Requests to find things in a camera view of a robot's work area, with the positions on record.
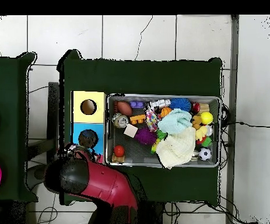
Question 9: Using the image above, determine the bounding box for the silver toy robot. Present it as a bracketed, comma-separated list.
[149, 99, 171, 109]

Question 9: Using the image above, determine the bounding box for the cream muslin cloth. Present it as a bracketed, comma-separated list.
[156, 126, 197, 169]

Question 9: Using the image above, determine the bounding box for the wooden box with three holes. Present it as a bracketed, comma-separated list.
[71, 90, 107, 164]

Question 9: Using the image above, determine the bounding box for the blue stringy koosh ball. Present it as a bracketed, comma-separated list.
[170, 97, 192, 111]

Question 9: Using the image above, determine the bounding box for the small toy soccer ball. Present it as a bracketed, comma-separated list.
[198, 147, 212, 161]

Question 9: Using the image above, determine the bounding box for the grey metal post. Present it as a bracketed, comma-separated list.
[226, 15, 240, 224]

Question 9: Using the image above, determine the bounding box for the light blue muslin cloth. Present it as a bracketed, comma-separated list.
[157, 108, 193, 135]

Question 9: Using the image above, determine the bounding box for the brown toy football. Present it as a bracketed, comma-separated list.
[117, 101, 133, 117]

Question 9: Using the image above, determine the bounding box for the black floor cable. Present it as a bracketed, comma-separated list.
[220, 120, 270, 128]

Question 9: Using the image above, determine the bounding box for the silver mesh bin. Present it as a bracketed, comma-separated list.
[105, 93, 222, 168]

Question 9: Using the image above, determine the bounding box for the purple spiky ball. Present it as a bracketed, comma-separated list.
[134, 127, 157, 146]

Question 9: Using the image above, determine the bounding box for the crushed drink can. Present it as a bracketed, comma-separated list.
[111, 113, 129, 129]

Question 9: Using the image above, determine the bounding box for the orange plastic building block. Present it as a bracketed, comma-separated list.
[129, 114, 146, 125]

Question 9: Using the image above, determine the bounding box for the plain wooden cube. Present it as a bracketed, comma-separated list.
[123, 123, 138, 138]

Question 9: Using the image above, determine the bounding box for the plain red ball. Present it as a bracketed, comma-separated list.
[114, 145, 125, 158]

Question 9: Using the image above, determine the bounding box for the dark green table cloth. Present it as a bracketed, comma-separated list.
[58, 49, 225, 207]
[0, 51, 38, 203]

